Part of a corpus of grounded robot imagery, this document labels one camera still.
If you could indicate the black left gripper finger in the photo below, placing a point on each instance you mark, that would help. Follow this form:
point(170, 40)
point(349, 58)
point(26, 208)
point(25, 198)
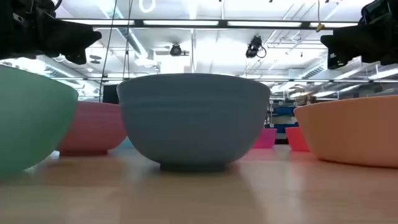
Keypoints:
point(77, 59)
point(71, 39)

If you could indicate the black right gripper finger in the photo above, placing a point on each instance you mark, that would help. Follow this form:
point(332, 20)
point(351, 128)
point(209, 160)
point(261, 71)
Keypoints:
point(335, 51)

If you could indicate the pink plastic bowl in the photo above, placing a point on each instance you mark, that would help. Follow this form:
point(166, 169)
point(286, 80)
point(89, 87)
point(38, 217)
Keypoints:
point(96, 127)

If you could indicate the green plastic bowl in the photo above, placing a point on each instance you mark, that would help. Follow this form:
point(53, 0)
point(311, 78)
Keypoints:
point(31, 124)

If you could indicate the peach orange plastic bowl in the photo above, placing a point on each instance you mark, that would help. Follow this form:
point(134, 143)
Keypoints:
point(351, 130)

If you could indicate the grey-blue plastic bowl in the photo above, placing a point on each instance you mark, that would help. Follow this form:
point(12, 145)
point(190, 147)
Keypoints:
point(192, 124)

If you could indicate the black monitor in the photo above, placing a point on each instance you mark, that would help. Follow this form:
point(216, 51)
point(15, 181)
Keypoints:
point(110, 94)

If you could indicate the blue storage rack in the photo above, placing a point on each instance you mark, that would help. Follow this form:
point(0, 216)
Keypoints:
point(283, 111)

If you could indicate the small orange plastic cup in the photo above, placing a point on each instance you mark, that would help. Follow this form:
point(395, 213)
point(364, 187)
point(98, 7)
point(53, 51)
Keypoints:
point(295, 140)

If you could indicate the small magenta plastic cup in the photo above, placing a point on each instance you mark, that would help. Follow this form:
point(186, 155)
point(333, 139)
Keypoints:
point(266, 138)

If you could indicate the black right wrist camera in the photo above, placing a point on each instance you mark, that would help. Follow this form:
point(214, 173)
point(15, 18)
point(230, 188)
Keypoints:
point(376, 11)

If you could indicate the black overhead frame beam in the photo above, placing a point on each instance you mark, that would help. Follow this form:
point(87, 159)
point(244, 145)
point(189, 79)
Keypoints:
point(138, 22)

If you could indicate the black overhead camera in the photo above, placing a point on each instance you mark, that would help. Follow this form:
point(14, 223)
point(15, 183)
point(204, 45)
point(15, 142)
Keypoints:
point(255, 46)
point(175, 49)

